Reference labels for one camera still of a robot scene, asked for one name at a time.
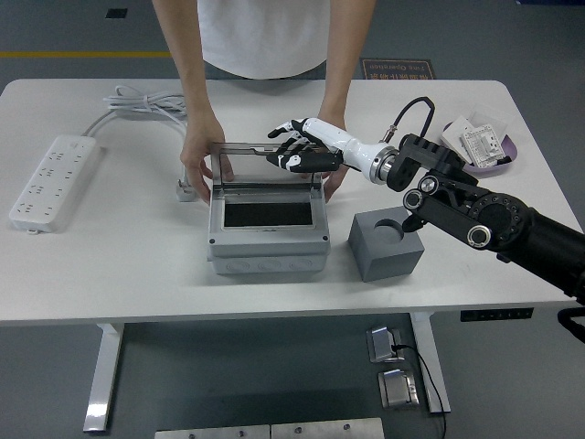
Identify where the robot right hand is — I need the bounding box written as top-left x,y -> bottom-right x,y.
264,117 -> 383,177

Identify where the person's right hand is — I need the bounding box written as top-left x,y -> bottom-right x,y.
179,119 -> 237,205

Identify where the person's left hand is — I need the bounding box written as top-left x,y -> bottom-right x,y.
314,112 -> 353,205

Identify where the transparent hinged box lid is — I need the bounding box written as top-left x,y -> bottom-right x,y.
209,141 -> 326,196

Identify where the grey electrical enclosure box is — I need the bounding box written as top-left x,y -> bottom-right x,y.
206,187 -> 331,275

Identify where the grey block battery holder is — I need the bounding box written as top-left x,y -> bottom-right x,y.
347,206 -> 425,284

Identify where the plain white card box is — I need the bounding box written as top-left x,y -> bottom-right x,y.
441,116 -> 476,156

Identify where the silver floor socket box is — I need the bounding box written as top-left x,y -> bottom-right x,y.
365,324 -> 406,365
377,369 -> 421,409

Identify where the dark floor sign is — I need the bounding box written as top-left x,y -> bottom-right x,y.
360,58 -> 438,81

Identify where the person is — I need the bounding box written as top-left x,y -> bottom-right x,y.
152,0 -> 378,205

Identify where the white socket panel with label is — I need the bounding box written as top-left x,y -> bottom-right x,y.
459,123 -> 504,169

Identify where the white power strip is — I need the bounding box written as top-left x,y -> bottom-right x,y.
9,134 -> 105,234

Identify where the clear plastic bag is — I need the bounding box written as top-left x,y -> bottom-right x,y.
469,101 -> 516,138

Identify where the purple plastic tray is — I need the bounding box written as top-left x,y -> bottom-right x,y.
441,119 -> 522,177

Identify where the white table leg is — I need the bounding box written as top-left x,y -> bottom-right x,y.
82,322 -> 125,434
409,312 -> 452,414

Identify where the black table control panel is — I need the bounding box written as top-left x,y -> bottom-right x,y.
460,307 -> 535,323

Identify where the grey metal plate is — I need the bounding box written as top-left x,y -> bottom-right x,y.
154,424 -> 271,439
270,416 -> 385,439

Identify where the white power cord with plug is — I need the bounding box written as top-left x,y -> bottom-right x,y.
81,85 -> 205,203

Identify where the thin black floor cable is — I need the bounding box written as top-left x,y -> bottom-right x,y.
391,342 -> 452,439

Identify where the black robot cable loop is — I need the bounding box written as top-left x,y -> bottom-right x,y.
556,306 -> 585,348

